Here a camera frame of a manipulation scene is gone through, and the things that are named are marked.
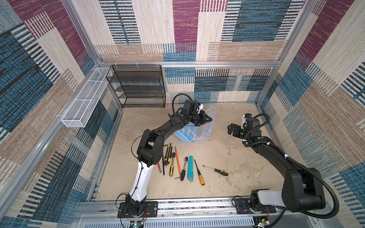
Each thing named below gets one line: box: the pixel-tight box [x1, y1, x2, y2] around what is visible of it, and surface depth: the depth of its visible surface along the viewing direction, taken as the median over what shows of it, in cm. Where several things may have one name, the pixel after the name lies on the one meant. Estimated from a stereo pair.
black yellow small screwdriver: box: [202, 164, 229, 177], surface depth 86 cm
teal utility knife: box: [187, 155, 194, 182], surface depth 89 cm
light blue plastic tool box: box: [173, 104, 215, 144], surface depth 91 cm
